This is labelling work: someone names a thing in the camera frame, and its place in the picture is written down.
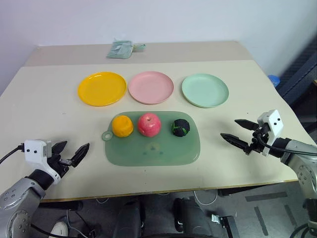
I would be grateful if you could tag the white shoe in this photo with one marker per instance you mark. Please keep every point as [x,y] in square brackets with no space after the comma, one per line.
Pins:
[60,229]

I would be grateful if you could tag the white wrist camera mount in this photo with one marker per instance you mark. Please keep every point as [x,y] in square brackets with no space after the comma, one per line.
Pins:
[275,124]
[34,150]

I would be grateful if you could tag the orange fruit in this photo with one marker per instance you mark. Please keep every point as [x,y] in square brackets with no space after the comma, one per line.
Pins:
[122,126]

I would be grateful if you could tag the red apple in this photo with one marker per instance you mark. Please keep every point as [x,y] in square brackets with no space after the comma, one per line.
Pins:
[149,124]

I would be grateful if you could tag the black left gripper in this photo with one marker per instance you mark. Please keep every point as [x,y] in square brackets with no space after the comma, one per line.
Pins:
[59,164]

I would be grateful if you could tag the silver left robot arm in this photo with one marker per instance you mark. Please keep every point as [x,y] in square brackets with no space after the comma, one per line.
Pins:
[17,196]

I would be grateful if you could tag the metal bracket on black foot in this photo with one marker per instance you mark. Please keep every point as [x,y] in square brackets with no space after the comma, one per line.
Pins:
[223,219]

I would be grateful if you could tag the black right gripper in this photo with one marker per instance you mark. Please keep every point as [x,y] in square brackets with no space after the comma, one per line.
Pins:
[258,142]

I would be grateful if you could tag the green fabric pouch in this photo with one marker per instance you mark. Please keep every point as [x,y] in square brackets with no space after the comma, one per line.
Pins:
[119,50]

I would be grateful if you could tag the black table frame bar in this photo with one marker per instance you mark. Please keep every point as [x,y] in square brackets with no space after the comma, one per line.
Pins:
[62,205]
[247,189]

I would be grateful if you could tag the blue round object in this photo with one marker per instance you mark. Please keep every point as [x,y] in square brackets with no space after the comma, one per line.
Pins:
[274,79]

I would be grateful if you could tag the dark green avocado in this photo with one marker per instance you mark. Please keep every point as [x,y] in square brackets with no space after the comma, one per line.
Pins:
[180,128]

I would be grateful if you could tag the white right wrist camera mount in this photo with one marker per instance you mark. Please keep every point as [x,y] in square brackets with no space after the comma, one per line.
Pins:
[275,124]

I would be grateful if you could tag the mint green plate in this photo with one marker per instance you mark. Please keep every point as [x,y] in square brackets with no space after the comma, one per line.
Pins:
[205,89]

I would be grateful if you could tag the yellow plate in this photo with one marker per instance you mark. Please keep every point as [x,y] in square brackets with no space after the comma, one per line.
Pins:
[102,88]

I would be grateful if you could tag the dark rounded shape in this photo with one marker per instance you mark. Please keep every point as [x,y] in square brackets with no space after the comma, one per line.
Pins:
[128,218]
[190,218]

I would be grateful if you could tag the pink plate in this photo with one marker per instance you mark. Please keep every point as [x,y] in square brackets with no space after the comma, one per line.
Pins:
[151,87]

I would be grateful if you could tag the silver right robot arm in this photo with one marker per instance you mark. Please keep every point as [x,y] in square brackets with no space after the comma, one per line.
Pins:
[297,155]

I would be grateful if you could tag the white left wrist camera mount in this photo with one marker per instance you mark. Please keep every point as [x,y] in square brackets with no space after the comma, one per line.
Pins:
[34,150]

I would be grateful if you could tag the translucent green cutting board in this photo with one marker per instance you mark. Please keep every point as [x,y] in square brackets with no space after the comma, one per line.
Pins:
[153,151]

